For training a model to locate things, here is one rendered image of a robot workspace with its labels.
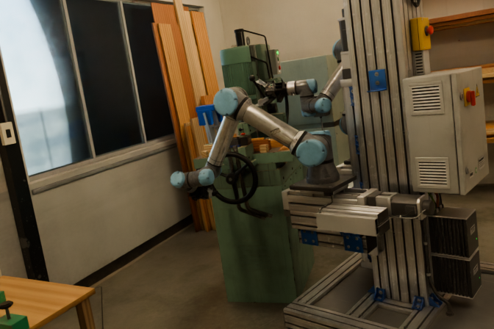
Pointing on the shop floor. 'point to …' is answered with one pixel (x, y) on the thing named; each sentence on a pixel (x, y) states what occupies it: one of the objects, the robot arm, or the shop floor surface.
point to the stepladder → (209, 114)
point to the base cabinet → (262, 247)
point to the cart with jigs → (41, 302)
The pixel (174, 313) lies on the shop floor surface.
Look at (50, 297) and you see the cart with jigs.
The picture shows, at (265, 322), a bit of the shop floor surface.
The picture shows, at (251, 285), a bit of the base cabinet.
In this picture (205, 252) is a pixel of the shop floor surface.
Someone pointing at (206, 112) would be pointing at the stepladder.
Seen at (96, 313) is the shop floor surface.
